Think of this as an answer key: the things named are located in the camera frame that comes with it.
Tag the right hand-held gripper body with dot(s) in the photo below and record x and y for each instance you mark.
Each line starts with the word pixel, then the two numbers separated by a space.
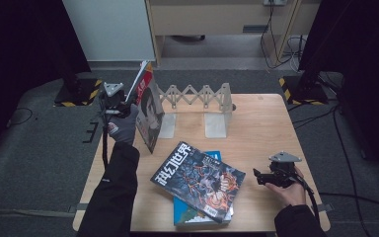
pixel 281 174

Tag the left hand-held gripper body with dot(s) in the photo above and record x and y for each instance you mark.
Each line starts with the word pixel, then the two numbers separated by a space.
pixel 112 89

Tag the red portrait magazine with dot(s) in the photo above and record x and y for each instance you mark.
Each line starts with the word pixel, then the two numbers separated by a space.
pixel 149 112

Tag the white cabinet panel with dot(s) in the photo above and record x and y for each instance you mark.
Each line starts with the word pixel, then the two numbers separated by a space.
pixel 112 29

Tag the person's right hand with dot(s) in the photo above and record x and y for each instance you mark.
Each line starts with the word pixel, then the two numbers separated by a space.
pixel 292 196

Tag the grey extendable metal bookend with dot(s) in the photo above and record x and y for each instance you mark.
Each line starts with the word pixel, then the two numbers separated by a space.
pixel 215 125

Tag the black tape mark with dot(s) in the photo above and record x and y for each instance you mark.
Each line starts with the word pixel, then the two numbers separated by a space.
pixel 93 131

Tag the black striped stand base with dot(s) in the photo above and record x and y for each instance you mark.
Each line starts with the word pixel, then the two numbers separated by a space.
pixel 79 94
pixel 304 92

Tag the blue hardcover book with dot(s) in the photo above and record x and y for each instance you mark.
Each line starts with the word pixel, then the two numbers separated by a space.
pixel 182 210

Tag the beige wooden desk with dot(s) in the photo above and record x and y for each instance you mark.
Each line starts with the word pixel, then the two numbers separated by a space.
pixel 210 19

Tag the grey tape piece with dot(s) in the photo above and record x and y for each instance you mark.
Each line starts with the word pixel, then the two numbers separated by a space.
pixel 325 207
pixel 77 208

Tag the dark illustrated magazine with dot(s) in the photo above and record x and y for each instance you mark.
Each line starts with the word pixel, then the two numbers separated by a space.
pixel 197 181

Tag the person's left hand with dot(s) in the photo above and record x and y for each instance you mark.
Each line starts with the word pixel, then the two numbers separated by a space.
pixel 125 126

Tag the black curtain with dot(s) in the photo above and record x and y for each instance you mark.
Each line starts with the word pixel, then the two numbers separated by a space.
pixel 19 39
pixel 368 49

